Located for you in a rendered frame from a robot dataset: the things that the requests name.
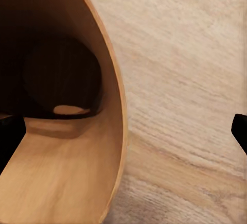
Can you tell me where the trash can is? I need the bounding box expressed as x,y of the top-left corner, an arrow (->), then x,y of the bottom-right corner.
0,0 -> 128,224

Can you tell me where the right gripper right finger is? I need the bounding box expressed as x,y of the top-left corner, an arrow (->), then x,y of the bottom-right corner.
231,113 -> 247,154

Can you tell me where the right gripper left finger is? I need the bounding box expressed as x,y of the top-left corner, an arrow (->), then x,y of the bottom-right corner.
0,114 -> 26,174

